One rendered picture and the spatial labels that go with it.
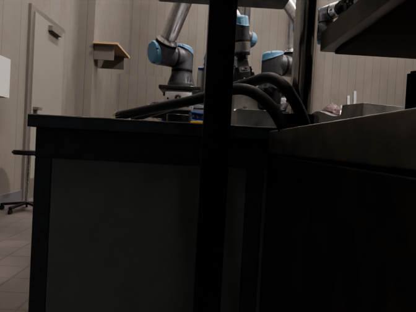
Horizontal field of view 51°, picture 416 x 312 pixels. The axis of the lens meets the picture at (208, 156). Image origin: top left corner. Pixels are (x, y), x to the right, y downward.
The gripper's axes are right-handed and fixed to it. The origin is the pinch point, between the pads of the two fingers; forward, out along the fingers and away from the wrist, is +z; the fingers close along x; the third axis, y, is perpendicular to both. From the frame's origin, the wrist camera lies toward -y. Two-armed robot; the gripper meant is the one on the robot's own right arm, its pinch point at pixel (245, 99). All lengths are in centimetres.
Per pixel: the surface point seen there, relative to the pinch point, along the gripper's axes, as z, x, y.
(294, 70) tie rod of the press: -10, -5, -75
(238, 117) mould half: 3.3, 8.3, -48.6
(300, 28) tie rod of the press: -21, -7, -75
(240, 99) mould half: -1.8, 5.8, -35.4
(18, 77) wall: -28, 206, 280
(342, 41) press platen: -16, -13, -89
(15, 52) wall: -53, 203, 275
